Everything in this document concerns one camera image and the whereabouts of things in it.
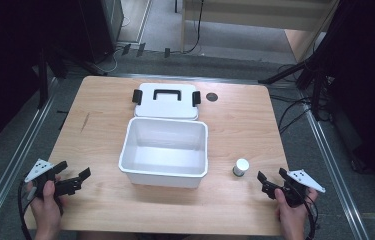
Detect metal floor rail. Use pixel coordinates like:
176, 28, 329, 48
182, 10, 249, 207
0, 77, 59, 240
299, 96, 372, 240

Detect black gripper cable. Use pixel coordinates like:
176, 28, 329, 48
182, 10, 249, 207
303, 194, 320, 240
17, 179, 34, 240

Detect person's right hand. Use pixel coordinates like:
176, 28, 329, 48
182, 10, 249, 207
273, 187, 319, 234

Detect black hanging cable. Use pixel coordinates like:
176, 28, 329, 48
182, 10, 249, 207
171, 0, 206, 55

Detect person's left hand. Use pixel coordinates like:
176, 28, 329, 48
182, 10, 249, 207
25, 179, 69, 234

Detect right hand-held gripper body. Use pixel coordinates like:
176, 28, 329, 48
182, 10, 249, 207
261, 169, 327, 208

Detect light wooden furniture frame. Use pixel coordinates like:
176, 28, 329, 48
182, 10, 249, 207
178, 0, 342, 64

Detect white lid with black handle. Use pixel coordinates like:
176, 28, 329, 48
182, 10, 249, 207
131, 82, 202, 121

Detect white plastic storage box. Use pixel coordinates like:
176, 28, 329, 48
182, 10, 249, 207
118, 116, 209, 190

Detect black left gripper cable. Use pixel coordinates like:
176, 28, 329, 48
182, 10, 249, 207
17, 179, 34, 240

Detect black cabinet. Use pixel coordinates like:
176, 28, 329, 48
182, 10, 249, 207
76, 0, 125, 65

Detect black tripod stand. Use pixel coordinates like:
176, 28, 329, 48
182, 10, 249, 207
258, 0, 353, 122

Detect small silver cylinder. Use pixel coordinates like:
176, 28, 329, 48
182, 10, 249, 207
232, 157, 251, 178

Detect white floor cable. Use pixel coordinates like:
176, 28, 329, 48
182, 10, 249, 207
89, 46, 123, 75

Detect dark curtain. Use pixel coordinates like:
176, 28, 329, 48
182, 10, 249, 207
0, 0, 83, 159
321, 0, 375, 201

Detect black floor cables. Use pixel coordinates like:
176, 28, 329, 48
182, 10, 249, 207
269, 94, 313, 135

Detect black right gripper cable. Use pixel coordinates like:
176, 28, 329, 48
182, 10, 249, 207
303, 194, 320, 240

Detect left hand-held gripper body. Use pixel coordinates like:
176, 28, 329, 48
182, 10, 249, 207
24, 158, 78, 201

